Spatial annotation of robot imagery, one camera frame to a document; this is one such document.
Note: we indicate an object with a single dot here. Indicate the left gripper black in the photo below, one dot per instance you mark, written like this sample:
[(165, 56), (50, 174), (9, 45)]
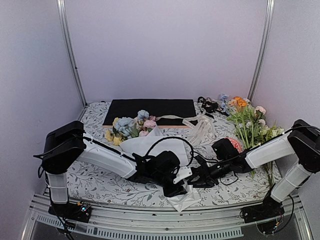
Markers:
[(175, 191)]

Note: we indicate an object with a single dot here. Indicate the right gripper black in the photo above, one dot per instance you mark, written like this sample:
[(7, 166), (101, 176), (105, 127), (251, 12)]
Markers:
[(203, 175)]

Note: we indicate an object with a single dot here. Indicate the white wrapping paper sheet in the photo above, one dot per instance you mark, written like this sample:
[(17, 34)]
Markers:
[(154, 144)]

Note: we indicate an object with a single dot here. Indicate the cream printed ribbon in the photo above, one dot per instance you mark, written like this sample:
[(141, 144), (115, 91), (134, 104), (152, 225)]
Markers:
[(200, 126)]

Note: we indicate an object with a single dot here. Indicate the bouquet of fake flowers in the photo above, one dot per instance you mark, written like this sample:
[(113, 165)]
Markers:
[(125, 128)]

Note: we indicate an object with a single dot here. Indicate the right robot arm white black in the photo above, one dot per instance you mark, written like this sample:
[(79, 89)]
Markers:
[(302, 140)]

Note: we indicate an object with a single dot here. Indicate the pile of fake flowers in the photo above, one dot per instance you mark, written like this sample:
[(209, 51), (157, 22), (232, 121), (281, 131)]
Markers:
[(249, 121)]

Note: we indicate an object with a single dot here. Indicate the red white patterned bowl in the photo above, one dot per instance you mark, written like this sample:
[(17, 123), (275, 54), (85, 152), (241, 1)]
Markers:
[(232, 143)]

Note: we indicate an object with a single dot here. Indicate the pile of ribbons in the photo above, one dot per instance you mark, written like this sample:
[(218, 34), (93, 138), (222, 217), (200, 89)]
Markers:
[(208, 107)]

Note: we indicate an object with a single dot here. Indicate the floral patterned tablecloth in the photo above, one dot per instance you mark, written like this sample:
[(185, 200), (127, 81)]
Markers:
[(89, 182)]

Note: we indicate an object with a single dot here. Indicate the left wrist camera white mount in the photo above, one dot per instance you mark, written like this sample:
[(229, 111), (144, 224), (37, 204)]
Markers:
[(183, 173)]

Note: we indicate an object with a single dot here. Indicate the aluminium front rail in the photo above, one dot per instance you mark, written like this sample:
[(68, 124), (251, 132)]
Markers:
[(121, 222)]

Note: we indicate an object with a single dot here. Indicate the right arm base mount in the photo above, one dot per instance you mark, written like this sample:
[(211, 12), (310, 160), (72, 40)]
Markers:
[(269, 208)]

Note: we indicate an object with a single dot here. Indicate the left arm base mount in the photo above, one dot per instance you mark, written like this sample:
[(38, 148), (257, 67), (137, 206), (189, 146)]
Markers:
[(80, 212)]

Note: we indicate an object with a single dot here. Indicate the right aluminium frame post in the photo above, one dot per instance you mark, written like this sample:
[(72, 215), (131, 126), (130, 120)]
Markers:
[(270, 5)]

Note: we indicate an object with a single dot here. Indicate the aluminium frame post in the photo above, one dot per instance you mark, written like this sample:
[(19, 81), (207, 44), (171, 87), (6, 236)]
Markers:
[(61, 7), (270, 5)]

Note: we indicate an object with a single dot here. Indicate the left aluminium frame post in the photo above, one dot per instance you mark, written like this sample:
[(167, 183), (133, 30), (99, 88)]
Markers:
[(61, 7)]

